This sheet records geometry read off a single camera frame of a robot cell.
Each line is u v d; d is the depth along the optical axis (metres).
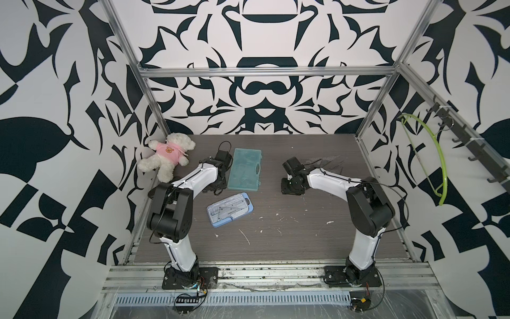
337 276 0.74
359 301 0.71
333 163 1.11
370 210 0.50
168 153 1.00
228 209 0.89
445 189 0.66
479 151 0.55
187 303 0.73
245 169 1.04
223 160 0.76
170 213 0.49
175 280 0.69
